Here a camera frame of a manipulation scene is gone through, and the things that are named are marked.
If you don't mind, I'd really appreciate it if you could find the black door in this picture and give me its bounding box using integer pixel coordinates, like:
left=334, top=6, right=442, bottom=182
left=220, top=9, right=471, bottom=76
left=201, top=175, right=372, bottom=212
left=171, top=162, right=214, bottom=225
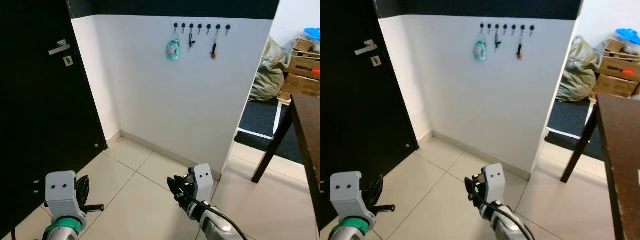
left=320, top=0, right=419, bottom=233
left=0, top=0, right=109, bottom=240

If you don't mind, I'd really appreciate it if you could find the dark brown wooden table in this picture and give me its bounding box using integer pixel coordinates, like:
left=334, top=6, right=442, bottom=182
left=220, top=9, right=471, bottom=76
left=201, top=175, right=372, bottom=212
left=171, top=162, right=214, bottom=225
left=560, top=93, right=640, bottom=240
left=251, top=93, right=321, bottom=236

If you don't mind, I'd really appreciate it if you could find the black floor mat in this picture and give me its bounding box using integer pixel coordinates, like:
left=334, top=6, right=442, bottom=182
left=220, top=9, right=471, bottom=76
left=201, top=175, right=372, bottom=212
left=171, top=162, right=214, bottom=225
left=234, top=100, right=306, bottom=166
left=544, top=100, right=608, bottom=162

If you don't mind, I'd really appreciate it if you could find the plain cardboard box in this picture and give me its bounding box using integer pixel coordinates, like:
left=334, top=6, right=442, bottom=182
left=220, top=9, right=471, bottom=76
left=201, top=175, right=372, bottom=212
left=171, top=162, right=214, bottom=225
left=591, top=74, right=640, bottom=99
left=280, top=74, right=321, bottom=98

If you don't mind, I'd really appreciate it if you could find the olive green sack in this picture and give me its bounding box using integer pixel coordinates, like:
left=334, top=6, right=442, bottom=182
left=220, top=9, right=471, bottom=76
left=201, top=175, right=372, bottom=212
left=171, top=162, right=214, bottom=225
left=556, top=36, right=601, bottom=103
left=248, top=36, right=291, bottom=103

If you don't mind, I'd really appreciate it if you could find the cardboard box orange logo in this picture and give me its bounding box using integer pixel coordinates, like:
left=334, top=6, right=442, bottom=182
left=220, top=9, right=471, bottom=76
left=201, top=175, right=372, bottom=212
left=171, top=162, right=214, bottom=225
left=285, top=55, right=321, bottom=81
left=597, top=56, right=640, bottom=83

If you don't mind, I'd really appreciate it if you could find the small wooden crate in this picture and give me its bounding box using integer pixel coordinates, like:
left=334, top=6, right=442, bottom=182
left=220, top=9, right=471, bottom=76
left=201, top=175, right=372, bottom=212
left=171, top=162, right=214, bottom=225
left=603, top=39, right=627, bottom=57
left=292, top=37, right=316, bottom=57

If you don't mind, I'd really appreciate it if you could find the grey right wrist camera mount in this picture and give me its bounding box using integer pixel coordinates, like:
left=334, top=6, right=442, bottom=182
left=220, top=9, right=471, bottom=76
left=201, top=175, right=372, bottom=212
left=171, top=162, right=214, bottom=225
left=192, top=163, right=214, bottom=202
left=483, top=163, right=507, bottom=202

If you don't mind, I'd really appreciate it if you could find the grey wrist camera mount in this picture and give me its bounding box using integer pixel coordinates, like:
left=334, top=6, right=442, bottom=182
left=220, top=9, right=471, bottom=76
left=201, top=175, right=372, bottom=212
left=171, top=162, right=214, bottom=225
left=192, top=163, right=214, bottom=202
left=483, top=163, right=507, bottom=202
left=44, top=171, right=79, bottom=223
left=329, top=171, right=364, bottom=223

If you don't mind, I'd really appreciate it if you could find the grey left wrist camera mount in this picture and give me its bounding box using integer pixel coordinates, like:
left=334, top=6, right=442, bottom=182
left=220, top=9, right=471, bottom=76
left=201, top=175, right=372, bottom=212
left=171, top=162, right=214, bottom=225
left=329, top=171, right=364, bottom=223
left=44, top=171, right=79, bottom=223

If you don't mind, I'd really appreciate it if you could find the teal plush keychain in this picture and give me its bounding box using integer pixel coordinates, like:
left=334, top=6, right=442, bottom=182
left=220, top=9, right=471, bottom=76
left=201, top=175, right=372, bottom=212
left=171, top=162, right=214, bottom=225
left=473, top=33, right=487, bottom=62
left=166, top=32, right=181, bottom=62

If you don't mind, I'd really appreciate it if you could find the silver door handle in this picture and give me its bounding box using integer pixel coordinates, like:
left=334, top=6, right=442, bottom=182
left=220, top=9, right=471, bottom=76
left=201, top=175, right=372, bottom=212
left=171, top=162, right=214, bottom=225
left=354, top=39, right=378, bottom=56
left=48, top=39, right=71, bottom=56

